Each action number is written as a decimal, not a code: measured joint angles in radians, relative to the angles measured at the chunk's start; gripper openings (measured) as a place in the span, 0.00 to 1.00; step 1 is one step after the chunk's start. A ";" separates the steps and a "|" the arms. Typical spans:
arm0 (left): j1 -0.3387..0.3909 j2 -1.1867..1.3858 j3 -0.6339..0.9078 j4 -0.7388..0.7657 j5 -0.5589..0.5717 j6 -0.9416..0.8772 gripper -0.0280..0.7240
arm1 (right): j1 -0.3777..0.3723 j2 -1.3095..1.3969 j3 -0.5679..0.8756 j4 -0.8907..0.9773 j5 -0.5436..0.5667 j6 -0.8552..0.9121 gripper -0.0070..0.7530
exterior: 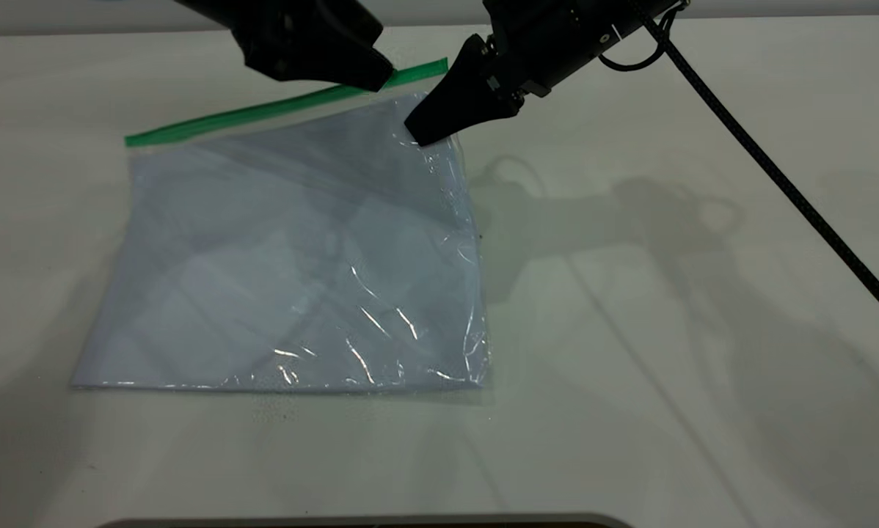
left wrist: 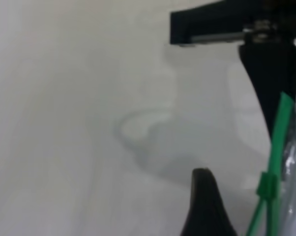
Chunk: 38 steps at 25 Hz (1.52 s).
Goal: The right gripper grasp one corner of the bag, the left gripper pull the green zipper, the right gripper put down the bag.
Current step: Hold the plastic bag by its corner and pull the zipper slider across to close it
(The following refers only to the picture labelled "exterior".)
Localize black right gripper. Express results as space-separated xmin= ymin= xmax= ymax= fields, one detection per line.
xmin=405 ymin=0 xmax=660 ymax=147

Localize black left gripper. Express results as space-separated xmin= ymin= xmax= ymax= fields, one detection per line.
xmin=175 ymin=0 xmax=395 ymax=93

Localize clear zip bag green strip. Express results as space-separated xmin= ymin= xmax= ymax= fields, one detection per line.
xmin=69 ymin=57 xmax=493 ymax=397

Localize white paper sheets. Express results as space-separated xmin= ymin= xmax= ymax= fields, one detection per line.
xmin=73 ymin=94 xmax=484 ymax=389

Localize thin black cable loop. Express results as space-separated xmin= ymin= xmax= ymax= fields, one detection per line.
xmin=599 ymin=15 xmax=686 ymax=73

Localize thick black braided cable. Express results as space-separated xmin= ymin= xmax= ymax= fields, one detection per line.
xmin=630 ymin=0 xmax=879 ymax=334

